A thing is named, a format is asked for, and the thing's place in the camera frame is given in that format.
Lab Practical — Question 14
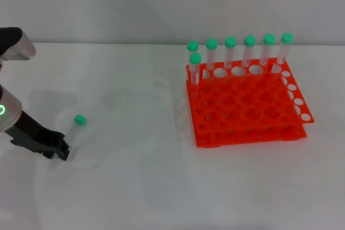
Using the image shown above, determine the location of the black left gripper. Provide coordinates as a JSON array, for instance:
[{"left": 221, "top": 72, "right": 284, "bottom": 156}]
[{"left": 5, "top": 110, "right": 72, "bottom": 162}]

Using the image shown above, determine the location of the clear test tube green cap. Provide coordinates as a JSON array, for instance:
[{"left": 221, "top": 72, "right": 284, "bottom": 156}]
[
  {"left": 187, "top": 40, "right": 199, "bottom": 66},
  {"left": 259, "top": 33, "right": 276, "bottom": 67},
  {"left": 189, "top": 52, "right": 202, "bottom": 92},
  {"left": 242, "top": 35, "right": 257, "bottom": 68},
  {"left": 224, "top": 37, "right": 237, "bottom": 69},
  {"left": 274, "top": 32, "right": 294, "bottom": 73},
  {"left": 205, "top": 38, "right": 218, "bottom": 71},
  {"left": 51, "top": 114, "right": 87, "bottom": 162}
]

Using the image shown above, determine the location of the orange test tube rack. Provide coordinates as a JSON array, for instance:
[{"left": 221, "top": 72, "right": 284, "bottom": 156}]
[{"left": 185, "top": 57, "right": 315, "bottom": 149}]

